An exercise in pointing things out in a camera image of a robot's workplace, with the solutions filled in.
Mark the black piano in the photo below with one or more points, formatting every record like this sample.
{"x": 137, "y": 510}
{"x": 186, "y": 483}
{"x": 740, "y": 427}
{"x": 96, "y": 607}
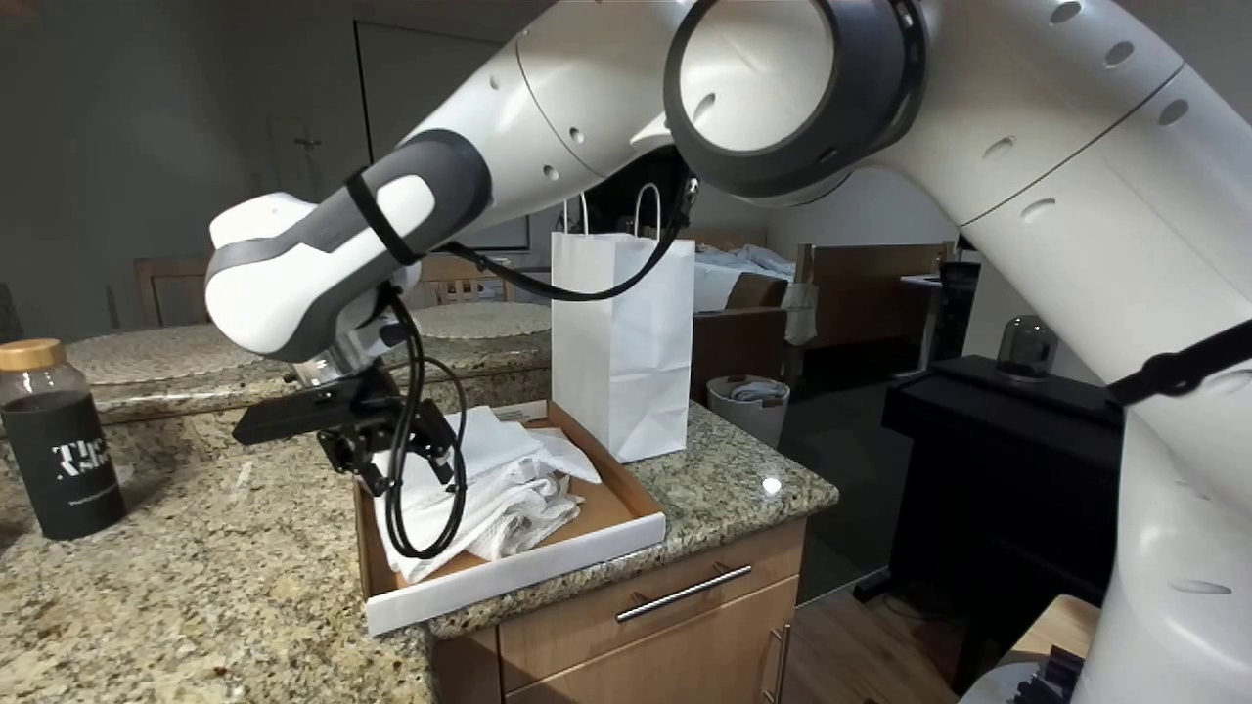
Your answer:
{"x": 1003, "y": 470}

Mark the clear glass jar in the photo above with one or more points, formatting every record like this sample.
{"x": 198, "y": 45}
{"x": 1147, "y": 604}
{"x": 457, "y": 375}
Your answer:
{"x": 1026, "y": 343}

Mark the white paper bag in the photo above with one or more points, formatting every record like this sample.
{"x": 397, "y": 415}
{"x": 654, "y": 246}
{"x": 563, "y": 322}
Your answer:
{"x": 620, "y": 379}

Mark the white trash bin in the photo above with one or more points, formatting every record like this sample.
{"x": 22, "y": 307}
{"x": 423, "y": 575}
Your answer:
{"x": 750, "y": 414}

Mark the wooden tray box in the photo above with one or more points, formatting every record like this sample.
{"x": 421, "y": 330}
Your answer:
{"x": 494, "y": 588}

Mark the black perforated wrist plate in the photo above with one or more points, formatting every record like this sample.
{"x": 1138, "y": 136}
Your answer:
{"x": 277, "y": 415}

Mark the light wooden board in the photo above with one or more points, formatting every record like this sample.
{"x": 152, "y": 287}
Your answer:
{"x": 1055, "y": 626}

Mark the wooden counter cabinet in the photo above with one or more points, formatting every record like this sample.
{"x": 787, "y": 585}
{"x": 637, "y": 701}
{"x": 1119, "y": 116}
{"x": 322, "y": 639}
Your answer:
{"x": 588, "y": 652}

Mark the dark blue object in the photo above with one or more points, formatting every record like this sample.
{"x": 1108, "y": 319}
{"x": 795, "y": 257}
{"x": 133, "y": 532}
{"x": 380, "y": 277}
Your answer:
{"x": 1031, "y": 681}

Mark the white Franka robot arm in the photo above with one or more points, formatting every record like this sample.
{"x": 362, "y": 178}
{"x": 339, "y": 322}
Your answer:
{"x": 1043, "y": 130}

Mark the brown cardboard box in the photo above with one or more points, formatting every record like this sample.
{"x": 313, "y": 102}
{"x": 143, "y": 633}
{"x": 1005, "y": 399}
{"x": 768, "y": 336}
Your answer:
{"x": 755, "y": 292}

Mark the large round woven placemat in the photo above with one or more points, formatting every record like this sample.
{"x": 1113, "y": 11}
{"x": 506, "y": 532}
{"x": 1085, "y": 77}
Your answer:
{"x": 143, "y": 355}

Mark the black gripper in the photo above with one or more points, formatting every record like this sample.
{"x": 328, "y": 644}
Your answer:
{"x": 377, "y": 415}

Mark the glass jar with black sleeve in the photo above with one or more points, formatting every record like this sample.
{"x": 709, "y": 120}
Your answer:
{"x": 60, "y": 470}

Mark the white folded towel stack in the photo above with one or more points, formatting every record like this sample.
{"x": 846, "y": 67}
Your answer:
{"x": 542, "y": 515}

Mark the thin coat stand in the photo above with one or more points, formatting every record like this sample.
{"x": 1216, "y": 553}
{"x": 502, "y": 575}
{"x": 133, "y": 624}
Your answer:
{"x": 310, "y": 161}

